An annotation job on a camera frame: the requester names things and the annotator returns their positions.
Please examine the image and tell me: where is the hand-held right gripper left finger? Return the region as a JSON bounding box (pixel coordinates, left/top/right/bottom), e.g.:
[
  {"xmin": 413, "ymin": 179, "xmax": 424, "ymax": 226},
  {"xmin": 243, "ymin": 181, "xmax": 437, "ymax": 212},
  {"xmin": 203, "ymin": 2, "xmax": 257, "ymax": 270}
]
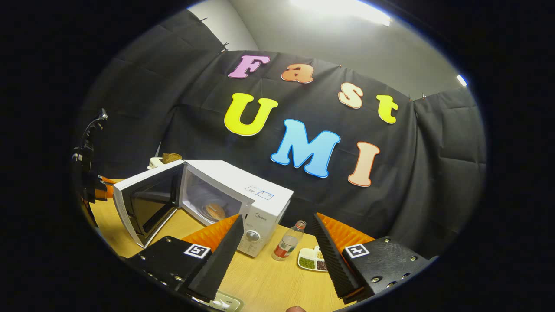
[{"xmin": 126, "ymin": 214, "xmax": 245, "ymax": 302}]

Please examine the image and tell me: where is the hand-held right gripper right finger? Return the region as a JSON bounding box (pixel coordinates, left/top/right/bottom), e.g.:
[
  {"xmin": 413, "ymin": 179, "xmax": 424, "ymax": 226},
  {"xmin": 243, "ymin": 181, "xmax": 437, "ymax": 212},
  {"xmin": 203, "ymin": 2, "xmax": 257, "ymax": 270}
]
[{"xmin": 313, "ymin": 212, "xmax": 430, "ymax": 305}]

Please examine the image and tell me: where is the round brown bun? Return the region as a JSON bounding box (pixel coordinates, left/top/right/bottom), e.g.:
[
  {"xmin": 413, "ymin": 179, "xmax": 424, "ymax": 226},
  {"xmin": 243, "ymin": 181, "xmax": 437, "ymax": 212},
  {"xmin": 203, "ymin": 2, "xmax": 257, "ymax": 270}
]
[{"xmin": 205, "ymin": 203, "xmax": 226, "ymax": 220}]

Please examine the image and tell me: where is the white microwave oven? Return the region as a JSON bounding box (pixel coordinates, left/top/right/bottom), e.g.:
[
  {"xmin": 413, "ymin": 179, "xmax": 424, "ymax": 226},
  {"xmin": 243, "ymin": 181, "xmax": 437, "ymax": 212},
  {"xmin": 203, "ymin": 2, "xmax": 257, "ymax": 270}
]
[{"xmin": 113, "ymin": 159, "xmax": 294, "ymax": 258}]

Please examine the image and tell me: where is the white divided dish of beans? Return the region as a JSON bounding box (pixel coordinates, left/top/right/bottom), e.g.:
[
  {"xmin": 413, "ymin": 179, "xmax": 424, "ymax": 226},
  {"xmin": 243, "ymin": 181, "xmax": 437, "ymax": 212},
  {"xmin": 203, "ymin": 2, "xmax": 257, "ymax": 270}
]
[{"xmin": 297, "ymin": 246, "xmax": 329, "ymax": 272}]

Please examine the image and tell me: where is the small white tray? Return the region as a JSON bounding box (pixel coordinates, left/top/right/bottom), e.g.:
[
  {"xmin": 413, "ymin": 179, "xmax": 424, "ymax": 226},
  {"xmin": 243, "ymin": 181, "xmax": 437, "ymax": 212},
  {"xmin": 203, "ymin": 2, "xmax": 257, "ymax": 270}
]
[{"xmin": 208, "ymin": 291, "xmax": 245, "ymax": 312}]

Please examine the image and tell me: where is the plastic bottle with red label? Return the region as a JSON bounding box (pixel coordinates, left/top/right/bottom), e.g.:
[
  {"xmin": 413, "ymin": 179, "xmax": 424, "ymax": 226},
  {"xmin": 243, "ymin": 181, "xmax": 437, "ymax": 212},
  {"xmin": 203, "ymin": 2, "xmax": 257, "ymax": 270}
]
[{"xmin": 272, "ymin": 220, "xmax": 307, "ymax": 261}]

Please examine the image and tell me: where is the black backdrop cloth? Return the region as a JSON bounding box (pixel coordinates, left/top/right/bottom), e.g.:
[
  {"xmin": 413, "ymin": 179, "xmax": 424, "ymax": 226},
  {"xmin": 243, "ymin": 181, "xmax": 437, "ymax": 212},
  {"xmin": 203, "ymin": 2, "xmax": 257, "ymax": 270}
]
[{"xmin": 76, "ymin": 10, "xmax": 486, "ymax": 260}]

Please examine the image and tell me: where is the long ceiling light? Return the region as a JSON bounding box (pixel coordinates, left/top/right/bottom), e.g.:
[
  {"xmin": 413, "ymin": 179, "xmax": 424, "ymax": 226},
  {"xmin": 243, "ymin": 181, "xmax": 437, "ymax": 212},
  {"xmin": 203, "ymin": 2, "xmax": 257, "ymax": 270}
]
[{"xmin": 291, "ymin": 0, "xmax": 393, "ymax": 26}]

